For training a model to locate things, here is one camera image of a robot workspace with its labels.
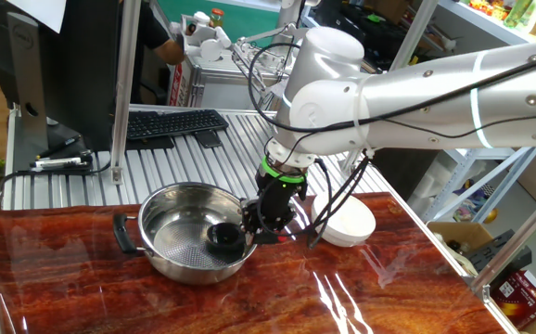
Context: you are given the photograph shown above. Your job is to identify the black pen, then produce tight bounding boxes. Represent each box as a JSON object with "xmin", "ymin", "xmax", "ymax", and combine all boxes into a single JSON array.
[{"xmin": 35, "ymin": 134, "xmax": 83, "ymax": 161}]

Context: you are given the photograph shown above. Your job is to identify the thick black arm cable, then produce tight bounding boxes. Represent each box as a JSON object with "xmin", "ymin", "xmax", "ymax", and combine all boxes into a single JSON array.
[{"xmin": 248, "ymin": 42, "xmax": 536, "ymax": 135}]

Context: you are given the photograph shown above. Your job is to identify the person in black shirt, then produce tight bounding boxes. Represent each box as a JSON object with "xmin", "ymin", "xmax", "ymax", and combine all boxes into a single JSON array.
[{"xmin": 131, "ymin": 0, "xmax": 176, "ymax": 106}]

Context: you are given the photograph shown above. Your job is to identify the colourful toy pile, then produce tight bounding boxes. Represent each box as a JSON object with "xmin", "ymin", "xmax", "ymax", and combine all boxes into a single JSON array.
[{"xmin": 452, "ymin": 178, "xmax": 500, "ymax": 225}]

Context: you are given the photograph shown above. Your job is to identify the white ceramic bowl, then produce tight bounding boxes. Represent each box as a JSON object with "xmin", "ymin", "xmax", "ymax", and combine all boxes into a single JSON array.
[{"xmin": 311, "ymin": 193, "xmax": 377, "ymax": 248}]

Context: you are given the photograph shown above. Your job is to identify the brown cardboard box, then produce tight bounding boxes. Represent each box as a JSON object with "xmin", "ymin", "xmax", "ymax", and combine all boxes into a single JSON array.
[{"xmin": 428, "ymin": 221, "xmax": 496, "ymax": 279}]

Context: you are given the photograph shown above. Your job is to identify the black keyboard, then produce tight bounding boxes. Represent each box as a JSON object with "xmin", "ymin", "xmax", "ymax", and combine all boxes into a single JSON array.
[{"xmin": 125, "ymin": 109, "xmax": 230, "ymax": 141}]

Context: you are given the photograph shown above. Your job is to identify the white paper note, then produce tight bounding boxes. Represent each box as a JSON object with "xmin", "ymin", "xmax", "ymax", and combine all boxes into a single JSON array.
[{"xmin": 6, "ymin": 0, "xmax": 70, "ymax": 33}]

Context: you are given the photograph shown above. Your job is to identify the black plastic crate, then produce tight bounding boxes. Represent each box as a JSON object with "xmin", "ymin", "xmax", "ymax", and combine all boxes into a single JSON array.
[{"xmin": 316, "ymin": 0, "xmax": 417, "ymax": 71}]

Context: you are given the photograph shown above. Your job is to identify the black table cable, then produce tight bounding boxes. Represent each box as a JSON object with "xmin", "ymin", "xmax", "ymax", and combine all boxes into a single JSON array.
[{"xmin": 0, "ymin": 160, "xmax": 114, "ymax": 211}]

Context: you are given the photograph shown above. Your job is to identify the black flat pad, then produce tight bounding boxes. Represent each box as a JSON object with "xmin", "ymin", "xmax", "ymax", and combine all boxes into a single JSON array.
[{"xmin": 125, "ymin": 135, "xmax": 176, "ymax": 152}]

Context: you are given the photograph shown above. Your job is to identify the green bottles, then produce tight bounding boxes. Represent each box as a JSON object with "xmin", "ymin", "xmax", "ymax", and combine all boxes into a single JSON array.
[{"xmin": 503, "ymin": 0, "xmax": 536, "ymax": 30}]

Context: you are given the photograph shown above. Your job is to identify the black computer monitor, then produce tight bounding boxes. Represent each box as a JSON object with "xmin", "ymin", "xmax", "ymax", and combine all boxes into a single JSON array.
[{"xmin": 0, "ymin": 0, "xmax": 133, "ymax": 157}]

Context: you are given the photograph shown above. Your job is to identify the black plastic case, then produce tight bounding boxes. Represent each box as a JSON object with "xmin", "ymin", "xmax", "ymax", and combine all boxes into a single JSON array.
[{"xmin": 463, "ymin": 229, "xmax": 533, "ymax": 279}]

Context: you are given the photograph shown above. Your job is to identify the white metal shelving rack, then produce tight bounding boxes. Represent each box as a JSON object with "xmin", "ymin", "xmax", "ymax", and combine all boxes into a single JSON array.
[{"xmin": 406, "ymin": 0, "xmax": 536, "ymax": 224}]

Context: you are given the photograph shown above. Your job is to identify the black white handheld tool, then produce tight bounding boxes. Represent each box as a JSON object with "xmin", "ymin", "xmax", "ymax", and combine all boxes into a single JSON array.
[{"xmin": 29, "ymin": 150, "xmax": 96, "ymax": 172}]

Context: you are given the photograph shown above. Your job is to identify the black smartphone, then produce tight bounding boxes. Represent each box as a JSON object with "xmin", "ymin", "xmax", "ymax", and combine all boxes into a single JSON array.
[{"xmin": 192, "ymin": 129, "xmax": 224, "ymax": 149}]

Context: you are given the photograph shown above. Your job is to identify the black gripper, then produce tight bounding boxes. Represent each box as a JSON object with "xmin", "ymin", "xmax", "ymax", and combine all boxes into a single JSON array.
[{"xmin": 241, "ymin": 169, "xmax": 309, "ymax": 237}]

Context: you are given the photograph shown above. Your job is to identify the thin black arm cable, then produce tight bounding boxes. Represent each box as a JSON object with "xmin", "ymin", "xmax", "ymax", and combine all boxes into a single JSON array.
[{"xmin": 307, "ymin": 115, "xmax": 536, "ymax": 250}]

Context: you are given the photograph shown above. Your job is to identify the red printed carton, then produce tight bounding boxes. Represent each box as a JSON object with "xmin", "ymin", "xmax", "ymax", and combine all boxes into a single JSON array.
[{"xmin": 490, "ymin": 270, "xmax": 536, "ymax": 331}]

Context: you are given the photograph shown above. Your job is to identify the aluminium equipment case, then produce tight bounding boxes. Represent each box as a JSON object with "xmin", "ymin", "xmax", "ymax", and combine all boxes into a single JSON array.
[{"xmin": 168, "ymin": 48, "xmax": 287, "ymax": 111}]

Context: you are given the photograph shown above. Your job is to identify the operator bare forearm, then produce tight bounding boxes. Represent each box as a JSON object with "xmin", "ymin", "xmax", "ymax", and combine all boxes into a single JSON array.
[{"xmin": 153, "ymin": 37, "xmax": 186, "ymax": 66}]

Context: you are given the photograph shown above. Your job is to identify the wood grain table mat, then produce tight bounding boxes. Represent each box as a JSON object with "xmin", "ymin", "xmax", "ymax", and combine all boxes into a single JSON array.
[{"xmin": 0, "ymin": 192, "xmax": 510, "ymax": 334}]

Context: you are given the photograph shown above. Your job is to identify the steel pot with black handles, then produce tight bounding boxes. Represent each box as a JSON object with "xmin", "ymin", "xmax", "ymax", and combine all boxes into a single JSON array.
[{"xmin": 112, "ymin": 181, "xmax": 260, "ymax": 286}]

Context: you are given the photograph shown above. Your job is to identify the white haptic control device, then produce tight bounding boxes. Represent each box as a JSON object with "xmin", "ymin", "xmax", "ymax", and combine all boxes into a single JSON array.
[{"xmin": 169, "ymin": 11, "xmax": 306, "ymax": 110}]

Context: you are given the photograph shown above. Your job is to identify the black plastic ladle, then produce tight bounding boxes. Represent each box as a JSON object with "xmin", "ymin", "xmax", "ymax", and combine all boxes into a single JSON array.
[{"xmin": 205, "ymin": 221, "xmax": 300, "ymax": 255}]

